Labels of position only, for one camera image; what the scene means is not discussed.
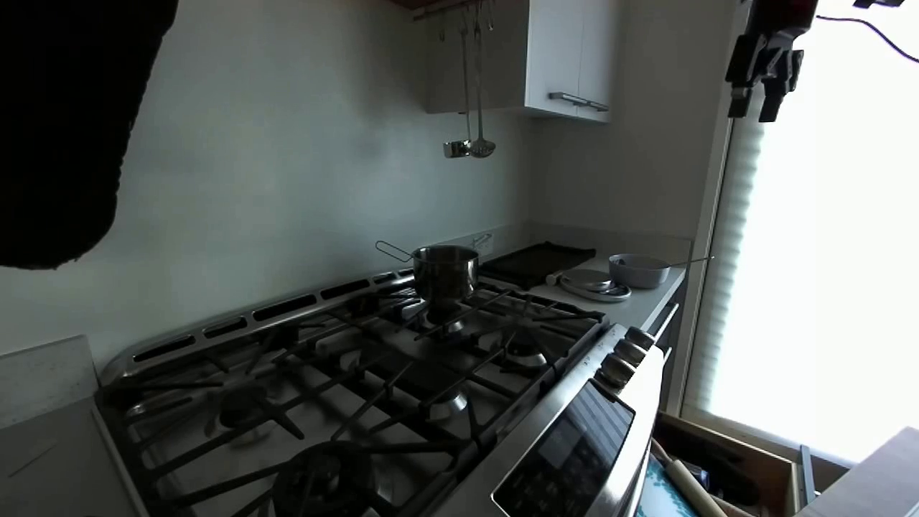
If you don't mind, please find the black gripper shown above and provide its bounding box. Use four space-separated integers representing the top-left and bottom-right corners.
725 0 822 125

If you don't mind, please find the silver stove knob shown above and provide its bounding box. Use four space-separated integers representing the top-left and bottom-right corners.
613 339 648 371
594 354 634 391
627 323 660 354

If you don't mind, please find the stainless steel gas stove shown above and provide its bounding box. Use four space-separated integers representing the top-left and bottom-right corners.
91 256 673 517

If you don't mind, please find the white window blind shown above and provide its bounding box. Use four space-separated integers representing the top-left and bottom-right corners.
684 112 769 412

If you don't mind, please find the hanging steel ladle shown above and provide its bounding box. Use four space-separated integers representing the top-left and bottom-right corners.
469 12 501 157
439 18 476 161

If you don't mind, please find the small steel saucepan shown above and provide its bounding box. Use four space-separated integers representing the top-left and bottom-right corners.
374 239 483 323

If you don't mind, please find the cream cylindrical roll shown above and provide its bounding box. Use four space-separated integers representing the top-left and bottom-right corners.
657 443 733 517

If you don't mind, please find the blue white patterned towel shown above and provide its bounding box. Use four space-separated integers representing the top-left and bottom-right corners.
634 456 696 517

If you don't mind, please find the blurry black foreground object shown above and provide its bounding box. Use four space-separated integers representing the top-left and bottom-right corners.
0 0 182 269

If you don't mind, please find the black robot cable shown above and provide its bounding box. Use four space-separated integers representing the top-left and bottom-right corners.
816 9 919 68

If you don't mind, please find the silver cabinet door handle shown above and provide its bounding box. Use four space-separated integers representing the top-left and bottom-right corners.
545 88 613 115

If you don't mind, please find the white wall cabinet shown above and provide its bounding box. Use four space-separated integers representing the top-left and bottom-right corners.
420 0 621 122

